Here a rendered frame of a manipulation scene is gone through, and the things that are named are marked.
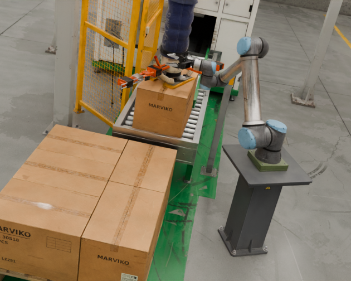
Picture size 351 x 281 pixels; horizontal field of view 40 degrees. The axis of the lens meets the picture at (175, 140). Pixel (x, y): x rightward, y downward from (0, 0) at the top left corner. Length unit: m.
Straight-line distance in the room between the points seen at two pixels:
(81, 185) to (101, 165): 0.29
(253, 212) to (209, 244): 0.47
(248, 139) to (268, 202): 0.60
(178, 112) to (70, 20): 1.35
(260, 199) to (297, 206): 1.03
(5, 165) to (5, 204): 1.34
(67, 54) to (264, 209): 2.25
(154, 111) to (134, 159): 0.45
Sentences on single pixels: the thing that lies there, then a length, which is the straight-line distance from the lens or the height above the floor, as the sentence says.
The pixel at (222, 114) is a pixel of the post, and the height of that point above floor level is 0.64.
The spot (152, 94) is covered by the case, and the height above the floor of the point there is 0.92.
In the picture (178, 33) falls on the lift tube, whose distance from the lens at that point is 3.74.
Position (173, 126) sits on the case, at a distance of 3.79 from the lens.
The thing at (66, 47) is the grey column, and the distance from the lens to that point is 4.50.
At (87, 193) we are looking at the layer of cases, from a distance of 3.17.
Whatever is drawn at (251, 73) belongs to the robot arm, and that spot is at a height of 1.38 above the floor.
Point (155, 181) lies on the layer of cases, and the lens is 3.36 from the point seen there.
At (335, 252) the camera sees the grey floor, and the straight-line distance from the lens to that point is 4.15.
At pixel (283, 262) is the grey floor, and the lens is 3.84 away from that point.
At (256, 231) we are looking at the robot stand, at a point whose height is 0.20.
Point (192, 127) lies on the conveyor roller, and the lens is 4.16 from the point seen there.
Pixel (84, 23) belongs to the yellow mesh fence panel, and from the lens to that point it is 4.93.
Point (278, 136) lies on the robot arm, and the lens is 3.30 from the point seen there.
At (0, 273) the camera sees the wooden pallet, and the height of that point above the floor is 0.10.
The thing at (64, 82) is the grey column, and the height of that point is 0.55.
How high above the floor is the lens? 2.45
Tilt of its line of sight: 29 degrees down
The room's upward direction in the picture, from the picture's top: 10 degrees clockwise
